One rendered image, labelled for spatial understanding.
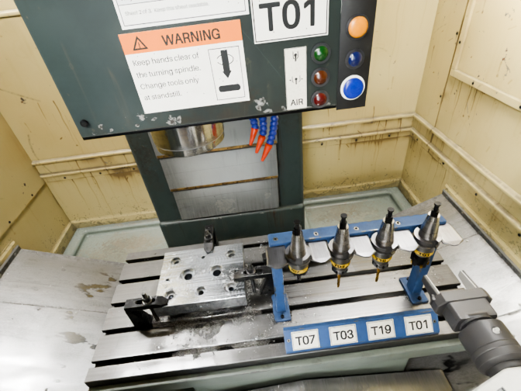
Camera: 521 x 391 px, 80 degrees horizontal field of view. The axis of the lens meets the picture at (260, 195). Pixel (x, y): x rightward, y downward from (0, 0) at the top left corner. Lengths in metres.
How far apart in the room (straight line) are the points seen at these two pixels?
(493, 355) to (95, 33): 0.81
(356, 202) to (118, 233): 1.46
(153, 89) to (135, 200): 1.51
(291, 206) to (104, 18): 1.16
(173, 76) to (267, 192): 0.96
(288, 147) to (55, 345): 1.19
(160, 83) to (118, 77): 0.06
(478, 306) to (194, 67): 0.71
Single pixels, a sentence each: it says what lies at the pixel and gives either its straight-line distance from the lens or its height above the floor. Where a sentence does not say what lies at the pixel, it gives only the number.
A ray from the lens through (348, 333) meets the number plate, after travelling 1.01.
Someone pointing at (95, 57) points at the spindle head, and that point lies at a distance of 0.49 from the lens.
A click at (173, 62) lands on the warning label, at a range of 0.47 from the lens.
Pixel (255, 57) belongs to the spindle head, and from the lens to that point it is 0.46.
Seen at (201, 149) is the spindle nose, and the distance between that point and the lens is 0.66.
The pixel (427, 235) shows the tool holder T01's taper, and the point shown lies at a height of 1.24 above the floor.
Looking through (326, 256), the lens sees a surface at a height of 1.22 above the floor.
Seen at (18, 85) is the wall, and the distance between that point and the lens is 1.81.
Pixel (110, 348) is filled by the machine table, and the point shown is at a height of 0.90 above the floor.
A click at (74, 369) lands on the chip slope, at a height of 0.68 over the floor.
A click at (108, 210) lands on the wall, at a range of 2.05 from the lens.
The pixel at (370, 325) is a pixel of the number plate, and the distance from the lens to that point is 1.02.
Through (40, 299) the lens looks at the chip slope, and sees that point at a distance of 1.65.
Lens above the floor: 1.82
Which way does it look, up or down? 37 degrees down
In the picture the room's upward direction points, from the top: 7 degrees counter-clockwise
